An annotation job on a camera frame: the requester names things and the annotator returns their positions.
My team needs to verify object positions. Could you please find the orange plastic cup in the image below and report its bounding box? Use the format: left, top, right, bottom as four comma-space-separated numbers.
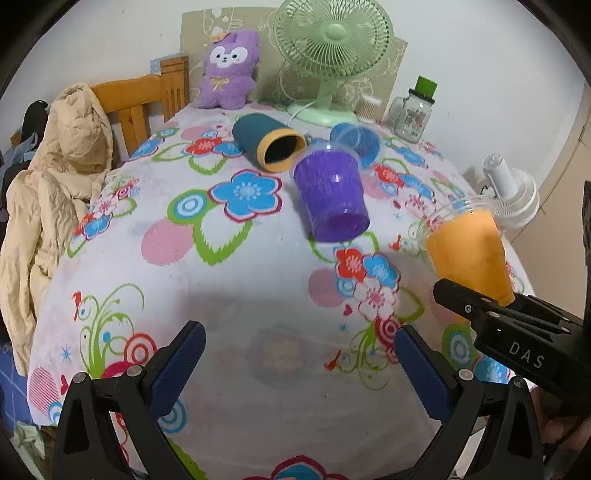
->
418, 196, 515, 306

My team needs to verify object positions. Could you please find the blue plastic cup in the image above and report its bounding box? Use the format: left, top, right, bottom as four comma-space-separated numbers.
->
329, 123, 385, 170

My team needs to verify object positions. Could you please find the purple plastic cup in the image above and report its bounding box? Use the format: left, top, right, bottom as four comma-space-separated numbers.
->
291, 142, 370, 243

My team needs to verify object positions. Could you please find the white standing fan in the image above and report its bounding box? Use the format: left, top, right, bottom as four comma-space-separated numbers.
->
482, 154, 540, 231

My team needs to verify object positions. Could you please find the floral tablecloth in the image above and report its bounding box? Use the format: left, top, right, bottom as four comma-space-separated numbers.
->
26, 102, 537, 480

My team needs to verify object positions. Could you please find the beige quilted jacket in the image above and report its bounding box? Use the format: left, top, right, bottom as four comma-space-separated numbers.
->
1, 83, 113, 376

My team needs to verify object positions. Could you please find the glass mason jar green lid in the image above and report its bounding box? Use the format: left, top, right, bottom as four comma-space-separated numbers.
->
388, 76, 438, 144

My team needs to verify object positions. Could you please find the cotton swab container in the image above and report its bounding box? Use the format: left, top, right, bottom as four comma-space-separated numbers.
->
355, 94, 383, 123

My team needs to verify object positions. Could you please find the beige patterned board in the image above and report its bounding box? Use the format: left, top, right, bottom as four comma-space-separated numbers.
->
180, 7, 408, 116

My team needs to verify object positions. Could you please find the teal and yellow tumbler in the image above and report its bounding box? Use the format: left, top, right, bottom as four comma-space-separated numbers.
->
232, 113, 307, 173

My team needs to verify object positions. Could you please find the wooden chair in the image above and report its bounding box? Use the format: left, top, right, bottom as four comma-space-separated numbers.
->
91, 56, 189, 154

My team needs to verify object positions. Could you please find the green desk fan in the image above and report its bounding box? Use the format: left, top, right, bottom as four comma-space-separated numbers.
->
273, 1, 394, 127

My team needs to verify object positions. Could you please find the purple plush toy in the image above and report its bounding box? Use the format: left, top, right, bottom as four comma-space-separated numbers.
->
197, 30, 260, 110

